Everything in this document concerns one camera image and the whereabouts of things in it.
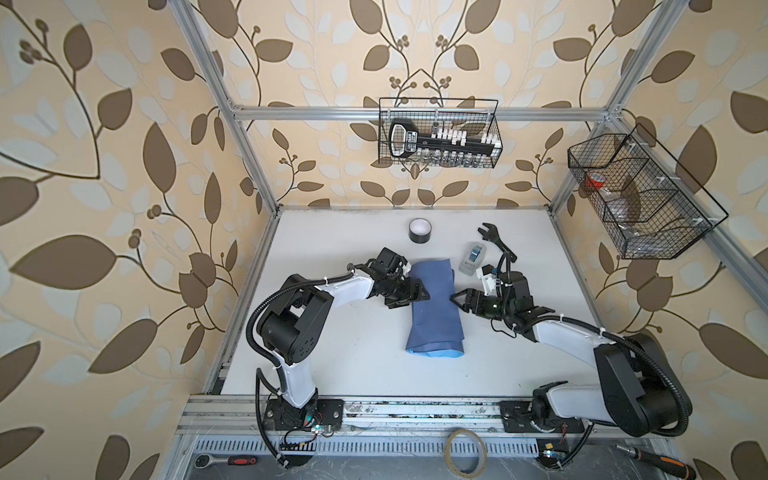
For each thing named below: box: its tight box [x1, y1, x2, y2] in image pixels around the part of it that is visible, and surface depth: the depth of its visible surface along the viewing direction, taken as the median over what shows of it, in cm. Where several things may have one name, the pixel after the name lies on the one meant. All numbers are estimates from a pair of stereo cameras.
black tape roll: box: [408, 218, 433, 244], surface depth 114 cm
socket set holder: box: [389, 119, 502, 163], surface depth 86 cm
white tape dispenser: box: [458, 242, 487, 277], surface depth 104 cm
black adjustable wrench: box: [478, 222, 518, 263], surface depth 114 cm
